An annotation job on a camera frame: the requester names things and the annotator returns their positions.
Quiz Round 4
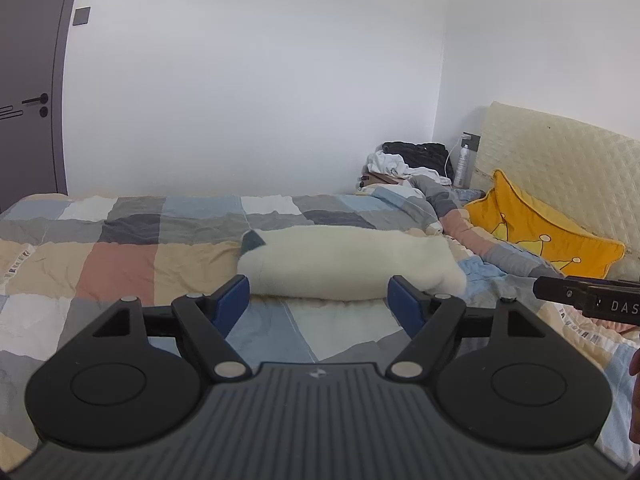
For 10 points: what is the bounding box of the cream sweater with blue stripes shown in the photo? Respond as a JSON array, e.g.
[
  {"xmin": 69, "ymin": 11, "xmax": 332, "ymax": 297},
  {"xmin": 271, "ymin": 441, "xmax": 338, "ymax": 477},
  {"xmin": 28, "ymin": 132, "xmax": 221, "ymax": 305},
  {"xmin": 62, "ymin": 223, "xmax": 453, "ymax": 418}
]
[{"xmin": 238, "ymin": 226, "xmax": 468, "ymax": 301}]

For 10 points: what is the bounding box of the pile of clothes on nightstand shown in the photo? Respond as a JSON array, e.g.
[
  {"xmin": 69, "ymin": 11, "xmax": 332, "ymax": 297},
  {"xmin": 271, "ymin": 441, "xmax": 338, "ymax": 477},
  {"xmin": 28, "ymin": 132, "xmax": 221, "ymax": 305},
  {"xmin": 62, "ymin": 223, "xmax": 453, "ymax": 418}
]
[{"xmin": 358, "ymin": 141, "xmax": 454, "ymax": 188}]

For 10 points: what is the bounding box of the grey bedroom door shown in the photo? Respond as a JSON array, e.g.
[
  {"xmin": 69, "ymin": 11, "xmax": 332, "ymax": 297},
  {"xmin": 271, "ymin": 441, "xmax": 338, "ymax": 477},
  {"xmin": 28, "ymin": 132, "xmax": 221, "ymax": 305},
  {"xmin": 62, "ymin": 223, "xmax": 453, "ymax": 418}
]
[{"xmin": 0, "ymin": 0, "xmax": 74, "ymax": 210}]

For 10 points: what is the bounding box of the cream quilted headboard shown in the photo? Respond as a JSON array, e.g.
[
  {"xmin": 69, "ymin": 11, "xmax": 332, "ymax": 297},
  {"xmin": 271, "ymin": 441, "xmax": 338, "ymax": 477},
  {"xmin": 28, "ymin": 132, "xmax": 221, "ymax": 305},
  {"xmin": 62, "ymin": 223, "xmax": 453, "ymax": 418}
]
[{"xmin": 471, "ymin": 102, "xmax": 639, "ymax": 281}]

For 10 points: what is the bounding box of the patchwork checkered bed quilt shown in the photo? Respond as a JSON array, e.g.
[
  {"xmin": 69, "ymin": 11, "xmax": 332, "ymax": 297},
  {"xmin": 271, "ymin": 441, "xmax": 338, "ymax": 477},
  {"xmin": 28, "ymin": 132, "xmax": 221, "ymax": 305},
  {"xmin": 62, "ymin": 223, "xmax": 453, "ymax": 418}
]
[{"xmin": 1, "ymin": 183, "xmax": 639, "ymax": 470}]

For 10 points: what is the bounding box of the white quilt label tag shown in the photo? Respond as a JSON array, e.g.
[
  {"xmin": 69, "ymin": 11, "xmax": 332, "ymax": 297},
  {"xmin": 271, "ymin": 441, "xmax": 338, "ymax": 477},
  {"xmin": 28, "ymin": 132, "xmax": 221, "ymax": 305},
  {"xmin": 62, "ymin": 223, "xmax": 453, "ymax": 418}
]
[{"xmin": 0, "ymin": 240, "xmax": 36, "ymax": 285}]

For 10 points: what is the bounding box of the dark wall socket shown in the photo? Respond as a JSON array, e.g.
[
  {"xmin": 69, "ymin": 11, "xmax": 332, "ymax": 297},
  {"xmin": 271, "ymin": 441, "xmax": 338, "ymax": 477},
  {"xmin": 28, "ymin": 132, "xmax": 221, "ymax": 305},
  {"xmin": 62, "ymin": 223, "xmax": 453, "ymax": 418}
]
[{"xmin": 461, "ymin": 132, "xmax": 480, "ymax": 153}]

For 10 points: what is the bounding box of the black door handle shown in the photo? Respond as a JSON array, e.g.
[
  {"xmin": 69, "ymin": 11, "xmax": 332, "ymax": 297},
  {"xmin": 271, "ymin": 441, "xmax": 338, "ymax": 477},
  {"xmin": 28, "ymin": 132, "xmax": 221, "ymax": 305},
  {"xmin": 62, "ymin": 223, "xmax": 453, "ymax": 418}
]
[{"xmin": 22, "ymin": 92, "xmax": 50, "ymax": 106}]

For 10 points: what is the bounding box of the grey wall switch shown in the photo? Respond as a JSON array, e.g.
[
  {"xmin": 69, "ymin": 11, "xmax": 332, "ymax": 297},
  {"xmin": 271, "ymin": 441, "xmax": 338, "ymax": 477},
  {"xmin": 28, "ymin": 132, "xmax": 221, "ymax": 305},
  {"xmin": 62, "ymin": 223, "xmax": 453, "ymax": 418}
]
[{"xmin": 73, "ymin": 6, "xmax": 91, "ymax": 26}]

